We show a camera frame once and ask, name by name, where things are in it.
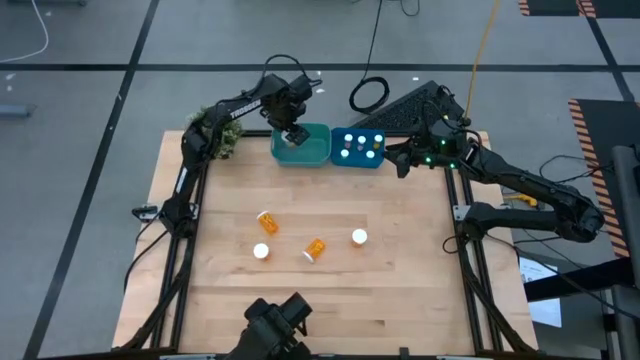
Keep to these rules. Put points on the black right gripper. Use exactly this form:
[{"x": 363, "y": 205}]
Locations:
[{"x": 420, "y": 157}]

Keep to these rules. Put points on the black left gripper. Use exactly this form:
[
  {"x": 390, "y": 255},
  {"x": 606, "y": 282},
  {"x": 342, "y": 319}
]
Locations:
[{"x": 290, "y": 102}]

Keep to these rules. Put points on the orange pill bottle white cap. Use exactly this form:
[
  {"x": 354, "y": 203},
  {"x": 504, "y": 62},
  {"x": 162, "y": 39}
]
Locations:
[
  {"x": 315, "y": 247},
  {"x": 286, "y": 136},
  {"x": 261, "y": 250},
  {"x": 359, "y": 236},
  {"x": 268, "y": 223}
]

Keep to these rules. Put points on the small clear pill bottle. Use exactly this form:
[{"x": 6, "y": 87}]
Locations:
[{"x": 361, "y": 139}]

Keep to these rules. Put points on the small pink pill bottle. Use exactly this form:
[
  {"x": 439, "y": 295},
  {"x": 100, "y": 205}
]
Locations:
[{"x": 348, "y": 137}]

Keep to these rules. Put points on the small blue pill bottle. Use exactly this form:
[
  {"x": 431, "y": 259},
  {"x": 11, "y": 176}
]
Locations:
[{"x": 344, "y": 153}]

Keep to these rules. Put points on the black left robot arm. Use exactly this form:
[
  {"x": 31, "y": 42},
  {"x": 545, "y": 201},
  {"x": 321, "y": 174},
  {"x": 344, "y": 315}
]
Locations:
[{"x": 240, "y": 106}]

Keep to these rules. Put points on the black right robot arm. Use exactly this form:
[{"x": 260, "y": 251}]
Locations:
[{"x": 525, "y": 180}]

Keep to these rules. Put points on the teal plastic bin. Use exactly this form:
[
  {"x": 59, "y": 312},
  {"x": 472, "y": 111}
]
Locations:
[{"x": 312, "y": 155}]

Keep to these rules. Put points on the blue plastic bin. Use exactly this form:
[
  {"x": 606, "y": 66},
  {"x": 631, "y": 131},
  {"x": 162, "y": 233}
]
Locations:
[{"x": 357, "y": 161}]

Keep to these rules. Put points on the potted green plant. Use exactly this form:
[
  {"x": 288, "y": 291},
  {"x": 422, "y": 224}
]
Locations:
[{"x": 231, "y": 137}]

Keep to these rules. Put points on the yellow power plug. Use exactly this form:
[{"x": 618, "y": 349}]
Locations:
[{"x": 525, "y": 200}]

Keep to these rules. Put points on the white paper sheet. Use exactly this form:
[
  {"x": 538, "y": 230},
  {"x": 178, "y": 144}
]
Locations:
[{"x": 537, "y": 272}]

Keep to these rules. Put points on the black mat hazard stripe edge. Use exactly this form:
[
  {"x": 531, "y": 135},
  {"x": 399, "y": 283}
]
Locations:
[
  {"x": 555, "y": 6},
  {"x": 605, "y": 125}
]

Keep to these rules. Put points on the black metal beam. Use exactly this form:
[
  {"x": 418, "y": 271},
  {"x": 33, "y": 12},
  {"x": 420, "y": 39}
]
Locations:
[{"x": 575, "y": 282}]

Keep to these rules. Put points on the grey floor bar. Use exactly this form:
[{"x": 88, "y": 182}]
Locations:
[{"x": 15, "y": 110}]

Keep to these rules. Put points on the black aluminium table frame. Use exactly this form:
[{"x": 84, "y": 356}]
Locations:
[{"x": 257, "y": 133}]

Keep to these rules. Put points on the silver arm base bracket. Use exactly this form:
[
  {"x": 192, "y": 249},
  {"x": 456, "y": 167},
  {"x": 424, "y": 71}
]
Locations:
[
  {"x": 460, "y": 212},
  {"x": 145, "y": 212}
]

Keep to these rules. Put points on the grey metal post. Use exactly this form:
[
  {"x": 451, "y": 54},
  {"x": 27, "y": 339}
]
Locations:
[{"x": 625, "y": 200}]

